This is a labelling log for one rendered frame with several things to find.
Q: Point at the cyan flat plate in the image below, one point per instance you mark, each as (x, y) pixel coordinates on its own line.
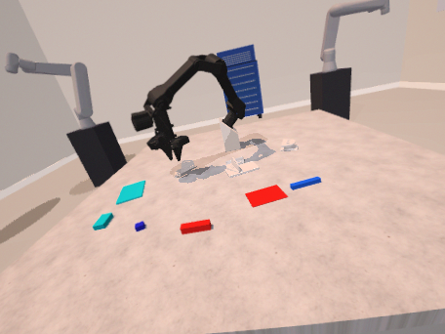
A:
(130, 192)

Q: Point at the small blue block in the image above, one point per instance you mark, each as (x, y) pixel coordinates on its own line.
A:
(140, 226)

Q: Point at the teal flat block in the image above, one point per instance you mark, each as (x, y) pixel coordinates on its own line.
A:
(103, 221)

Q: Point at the blue rectangular bar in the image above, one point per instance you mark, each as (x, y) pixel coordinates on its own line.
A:
(305, 183)

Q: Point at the red rectangular block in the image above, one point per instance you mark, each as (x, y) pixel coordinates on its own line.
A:
(195, 227)

